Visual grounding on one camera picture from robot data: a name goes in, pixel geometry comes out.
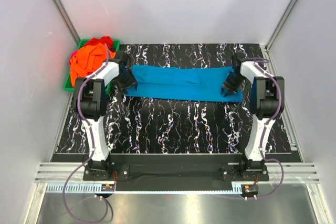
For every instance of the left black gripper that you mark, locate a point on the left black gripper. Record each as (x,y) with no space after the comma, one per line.
(131,82)

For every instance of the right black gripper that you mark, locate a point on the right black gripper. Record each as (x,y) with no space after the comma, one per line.
(231,89)

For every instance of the blue t shirt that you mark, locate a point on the blue t shirt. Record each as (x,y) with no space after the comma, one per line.
(195,84)

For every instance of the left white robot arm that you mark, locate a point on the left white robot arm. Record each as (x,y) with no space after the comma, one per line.
(90,102)

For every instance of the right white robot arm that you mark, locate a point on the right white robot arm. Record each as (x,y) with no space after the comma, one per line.
(266,105)

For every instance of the red t shirt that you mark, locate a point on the red t shirt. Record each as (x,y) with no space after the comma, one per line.
(105,40)

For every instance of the orange t shirt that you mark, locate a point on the orange t shirt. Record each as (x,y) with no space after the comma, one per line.
(87,60)

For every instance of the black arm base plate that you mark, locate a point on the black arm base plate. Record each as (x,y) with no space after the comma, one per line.
(228,167)

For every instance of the white slotted cable duct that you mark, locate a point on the white slotted cable duct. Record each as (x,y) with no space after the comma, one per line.
(122,188)

